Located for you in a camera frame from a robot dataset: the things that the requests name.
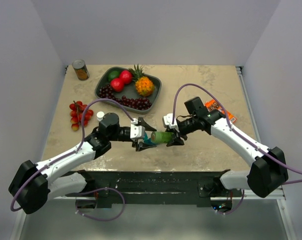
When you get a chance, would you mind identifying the white-capped dark pill bottle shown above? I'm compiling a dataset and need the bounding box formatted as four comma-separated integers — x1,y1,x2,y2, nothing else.
96,111,105,122

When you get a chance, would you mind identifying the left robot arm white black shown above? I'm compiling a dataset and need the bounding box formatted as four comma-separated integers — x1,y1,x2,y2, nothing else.
8,113,156,214

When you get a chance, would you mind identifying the red apple rear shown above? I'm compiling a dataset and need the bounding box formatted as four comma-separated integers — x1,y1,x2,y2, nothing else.
119,70,133,85

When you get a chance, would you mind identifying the green pill bottle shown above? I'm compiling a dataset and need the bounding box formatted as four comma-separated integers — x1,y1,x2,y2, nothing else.
150,131,173,144

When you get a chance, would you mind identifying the grey plastic fruit tray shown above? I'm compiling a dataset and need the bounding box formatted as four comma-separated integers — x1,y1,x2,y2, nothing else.
94,66,162,115

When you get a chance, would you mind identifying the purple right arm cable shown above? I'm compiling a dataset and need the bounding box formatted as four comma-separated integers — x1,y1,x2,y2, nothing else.
172,83,302,186

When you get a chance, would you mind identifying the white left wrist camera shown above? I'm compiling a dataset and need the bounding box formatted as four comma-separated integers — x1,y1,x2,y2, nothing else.
130,118,145,141

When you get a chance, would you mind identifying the dark purple grape bunch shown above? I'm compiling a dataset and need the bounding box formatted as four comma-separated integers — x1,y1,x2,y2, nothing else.
98,84,122,103

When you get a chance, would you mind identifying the red cherry tomato bunch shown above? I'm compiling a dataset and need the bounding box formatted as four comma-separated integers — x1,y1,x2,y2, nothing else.
69,101,94,132

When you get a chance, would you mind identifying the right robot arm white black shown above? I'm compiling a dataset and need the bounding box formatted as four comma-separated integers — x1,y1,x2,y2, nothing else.
162,97,288,198

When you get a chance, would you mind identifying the red apple front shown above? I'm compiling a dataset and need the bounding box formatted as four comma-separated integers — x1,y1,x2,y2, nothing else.
110,78,125,93

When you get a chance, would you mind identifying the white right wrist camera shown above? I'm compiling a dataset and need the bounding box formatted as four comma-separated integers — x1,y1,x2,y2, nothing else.
162,113,178,128

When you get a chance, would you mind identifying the green lime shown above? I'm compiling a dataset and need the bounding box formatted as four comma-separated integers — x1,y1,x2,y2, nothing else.
107,70,120,82

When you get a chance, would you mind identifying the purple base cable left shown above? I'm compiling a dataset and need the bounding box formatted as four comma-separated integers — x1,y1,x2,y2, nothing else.
70,187,126,222

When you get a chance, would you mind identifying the tin can yellow label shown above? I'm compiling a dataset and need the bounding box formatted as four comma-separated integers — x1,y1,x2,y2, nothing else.
72,59,89,81

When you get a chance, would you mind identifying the teal five-day pill organizer strip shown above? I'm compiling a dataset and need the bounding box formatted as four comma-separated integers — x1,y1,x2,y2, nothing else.
143,132,157,146

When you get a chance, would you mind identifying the red apple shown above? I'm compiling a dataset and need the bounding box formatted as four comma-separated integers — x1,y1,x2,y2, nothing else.
110,78,125,93
119,70,133,85

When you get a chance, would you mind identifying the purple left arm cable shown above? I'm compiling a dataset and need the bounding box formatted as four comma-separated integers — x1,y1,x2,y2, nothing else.
10,98,136,213

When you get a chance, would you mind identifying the aluminium frame rail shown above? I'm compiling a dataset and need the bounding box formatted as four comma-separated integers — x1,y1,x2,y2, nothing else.
236,66,298,240

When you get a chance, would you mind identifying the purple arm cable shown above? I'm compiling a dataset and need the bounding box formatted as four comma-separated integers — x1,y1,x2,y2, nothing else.
172,83,302,186
10,98,136,213

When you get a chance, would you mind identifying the black table front rail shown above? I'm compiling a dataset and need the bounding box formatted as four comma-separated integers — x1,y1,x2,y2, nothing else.
78,170,242,209

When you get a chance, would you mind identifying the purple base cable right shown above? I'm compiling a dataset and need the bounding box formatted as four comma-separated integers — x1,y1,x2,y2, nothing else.
214,188,245,216

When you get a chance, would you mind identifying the orange toy pineapple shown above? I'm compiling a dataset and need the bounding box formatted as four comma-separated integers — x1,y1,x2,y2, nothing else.
128,64,155,97

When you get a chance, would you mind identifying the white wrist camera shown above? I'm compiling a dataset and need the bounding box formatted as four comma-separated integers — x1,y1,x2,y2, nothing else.
130,118,145,141
162,113,178,128

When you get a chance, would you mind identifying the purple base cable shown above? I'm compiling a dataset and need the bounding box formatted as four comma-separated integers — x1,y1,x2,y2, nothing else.
70,187,126,222
214,188,245,216

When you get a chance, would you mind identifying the orange snack box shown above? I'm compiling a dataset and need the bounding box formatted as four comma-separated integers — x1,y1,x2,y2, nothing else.
205,99,237,124

